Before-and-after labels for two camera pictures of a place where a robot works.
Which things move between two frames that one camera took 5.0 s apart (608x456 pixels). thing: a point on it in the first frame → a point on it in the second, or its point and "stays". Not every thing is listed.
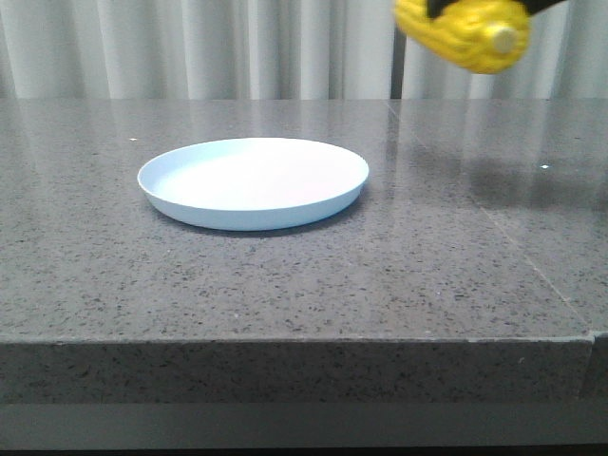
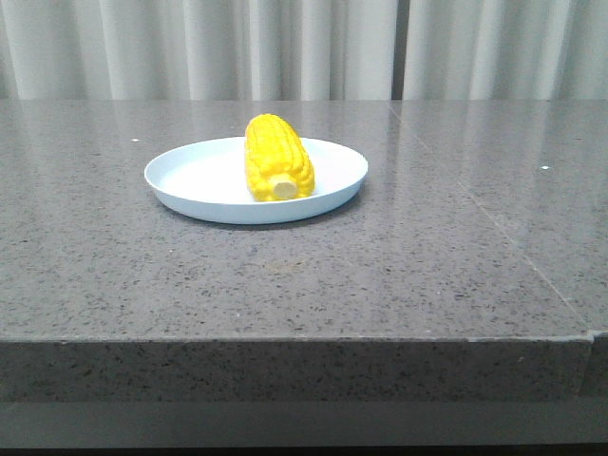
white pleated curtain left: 196,49 stays
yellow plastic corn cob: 481,36 → 276,164
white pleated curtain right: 567,58 stays
